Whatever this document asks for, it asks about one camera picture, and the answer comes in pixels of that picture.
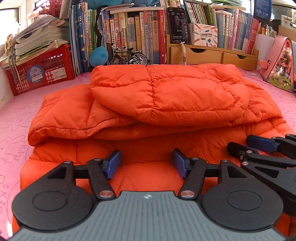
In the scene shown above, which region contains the orange puffer jacket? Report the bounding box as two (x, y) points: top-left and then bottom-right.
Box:
(11, 63), (296, 237)

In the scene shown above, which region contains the pink toy house bag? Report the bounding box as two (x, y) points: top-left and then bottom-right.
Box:
(258, 35), (295, 92)

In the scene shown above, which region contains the pink bunny print mat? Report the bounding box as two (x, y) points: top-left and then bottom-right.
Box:
(0, 68), (296, 239)

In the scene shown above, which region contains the wooden drawer organizer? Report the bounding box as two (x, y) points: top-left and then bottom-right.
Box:
(166, 35), (259, 71)

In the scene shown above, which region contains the right row of books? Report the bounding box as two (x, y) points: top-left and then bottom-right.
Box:
(162, 0), (278, 55)

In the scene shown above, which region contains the row of books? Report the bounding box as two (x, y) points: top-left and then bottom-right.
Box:
(68, 1), (166, 75)
(162, 0), (278, 55)

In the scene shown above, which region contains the red plastic crate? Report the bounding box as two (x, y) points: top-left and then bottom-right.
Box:
(5, 44), (75, 96)

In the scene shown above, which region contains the blue cardboard box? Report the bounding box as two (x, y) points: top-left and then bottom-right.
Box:
(253, 0), (272, 21)

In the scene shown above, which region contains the blue plush ball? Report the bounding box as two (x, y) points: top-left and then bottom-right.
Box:
(89, 46), (109, 67)

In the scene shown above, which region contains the black smartphone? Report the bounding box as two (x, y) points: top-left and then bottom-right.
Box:
(166, 7), (189, 44)

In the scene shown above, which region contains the miniature bicycle model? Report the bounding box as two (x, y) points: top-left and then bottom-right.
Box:
(108, 45), (150, 66)

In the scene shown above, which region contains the left row of books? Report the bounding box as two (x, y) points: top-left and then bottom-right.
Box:
(68, 1), (166, 75)

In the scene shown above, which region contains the stack of paper workbooks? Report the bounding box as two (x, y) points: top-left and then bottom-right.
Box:
(1, 15), (69, 69)

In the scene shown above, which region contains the white charging cable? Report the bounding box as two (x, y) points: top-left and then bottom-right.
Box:
(180, 41), (188, 66)

